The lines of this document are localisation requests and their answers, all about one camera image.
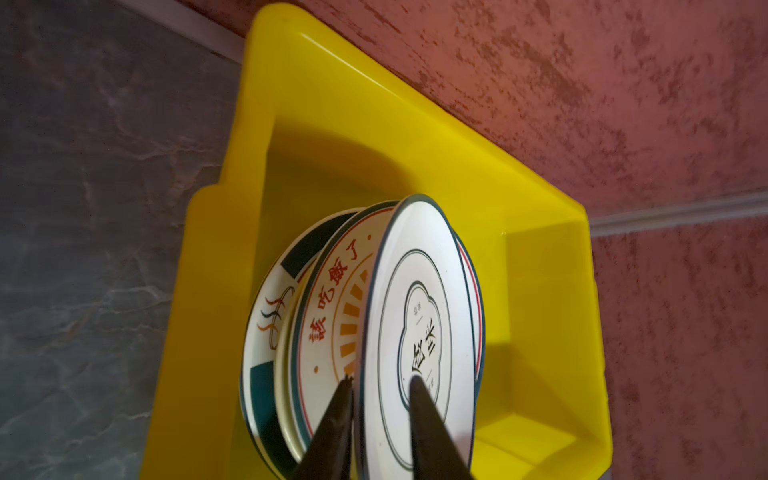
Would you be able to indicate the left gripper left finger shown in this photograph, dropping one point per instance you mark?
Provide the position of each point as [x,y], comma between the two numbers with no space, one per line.
[329,453]

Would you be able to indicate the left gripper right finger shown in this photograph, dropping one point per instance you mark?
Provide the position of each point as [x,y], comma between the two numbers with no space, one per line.
[434,454]

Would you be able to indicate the white plate green red rim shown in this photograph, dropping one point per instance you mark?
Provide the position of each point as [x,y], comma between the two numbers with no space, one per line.
[269,310]

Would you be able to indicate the white plate quatrefoil outline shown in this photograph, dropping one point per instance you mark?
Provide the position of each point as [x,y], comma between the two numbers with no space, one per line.
[417,324]

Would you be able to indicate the white plate orange sunburst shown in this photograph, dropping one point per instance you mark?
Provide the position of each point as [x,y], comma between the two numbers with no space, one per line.
[324,335]

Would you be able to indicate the yellow plastic bin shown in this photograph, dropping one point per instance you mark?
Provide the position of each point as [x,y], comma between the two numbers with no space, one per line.
[320,127]

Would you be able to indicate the right aluminium corner post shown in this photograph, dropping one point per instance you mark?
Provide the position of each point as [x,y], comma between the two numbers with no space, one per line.
[702,212]

